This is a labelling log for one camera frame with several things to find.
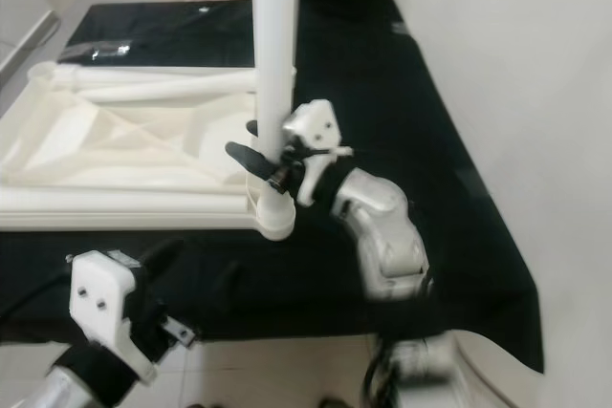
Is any clear plastic wrapper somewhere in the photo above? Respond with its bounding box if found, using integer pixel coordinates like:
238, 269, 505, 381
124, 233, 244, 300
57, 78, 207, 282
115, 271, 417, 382
91, 40, 133, 58

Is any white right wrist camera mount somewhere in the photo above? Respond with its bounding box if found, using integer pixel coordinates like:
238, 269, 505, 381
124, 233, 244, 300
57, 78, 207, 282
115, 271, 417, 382
282, 99, 353, 208

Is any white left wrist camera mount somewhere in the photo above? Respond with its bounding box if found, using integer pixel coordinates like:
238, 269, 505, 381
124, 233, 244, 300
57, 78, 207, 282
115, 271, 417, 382
69, 250, 159, 385

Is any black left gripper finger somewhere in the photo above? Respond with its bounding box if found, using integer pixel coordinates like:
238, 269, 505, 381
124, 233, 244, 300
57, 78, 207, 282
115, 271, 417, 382
129, 236, 185, 280
215, 260, 250, 318

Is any white baseboard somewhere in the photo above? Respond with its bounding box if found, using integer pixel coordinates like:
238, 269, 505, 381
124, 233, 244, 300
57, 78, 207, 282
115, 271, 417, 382
0, 11, 58, 79

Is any black tablecloth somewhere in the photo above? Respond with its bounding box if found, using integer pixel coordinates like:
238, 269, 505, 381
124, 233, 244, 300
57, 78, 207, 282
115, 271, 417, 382
0, 0, 546, 376

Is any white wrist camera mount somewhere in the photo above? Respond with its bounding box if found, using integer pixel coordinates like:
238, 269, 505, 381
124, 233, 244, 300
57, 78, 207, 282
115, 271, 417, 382
282, 99, 353, 208
69, 250, 159, 385

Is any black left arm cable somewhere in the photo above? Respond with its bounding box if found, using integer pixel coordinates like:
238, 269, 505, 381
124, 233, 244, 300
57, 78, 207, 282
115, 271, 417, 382
0, 265, 77, 318

